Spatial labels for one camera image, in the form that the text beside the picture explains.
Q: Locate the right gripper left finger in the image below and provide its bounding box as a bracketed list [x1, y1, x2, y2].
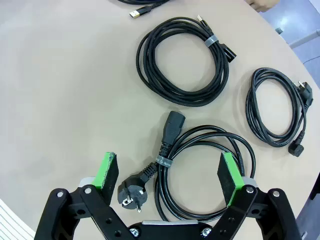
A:
[33, 151, 133, 240]

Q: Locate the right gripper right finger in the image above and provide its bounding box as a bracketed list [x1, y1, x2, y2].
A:
[199, 151, 304, 240]

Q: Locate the grey printed velcro tie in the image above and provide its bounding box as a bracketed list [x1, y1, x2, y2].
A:
[155, 155, 173, 169]

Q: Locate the thin black power cable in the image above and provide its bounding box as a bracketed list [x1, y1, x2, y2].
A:
[245, 67, 315, 158]

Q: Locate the thick black power cable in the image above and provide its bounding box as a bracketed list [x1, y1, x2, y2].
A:
[116, 110, 256, 224]

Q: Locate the black USB cable gold plug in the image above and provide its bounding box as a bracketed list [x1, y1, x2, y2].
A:
[117, 0, 161, 20]

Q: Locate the person's left hand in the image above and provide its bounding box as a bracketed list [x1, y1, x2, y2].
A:
[246, 0, 281, 12]

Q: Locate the white ribbed cover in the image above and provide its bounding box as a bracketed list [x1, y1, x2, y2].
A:
[0, 198, 36, 240]

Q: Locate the black braided USB extension cable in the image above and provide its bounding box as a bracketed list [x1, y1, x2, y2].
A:
[136, 14, 238, 108]

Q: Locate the grey velcro cable tie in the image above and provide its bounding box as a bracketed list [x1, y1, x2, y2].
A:
[204, 35, 218, 48]

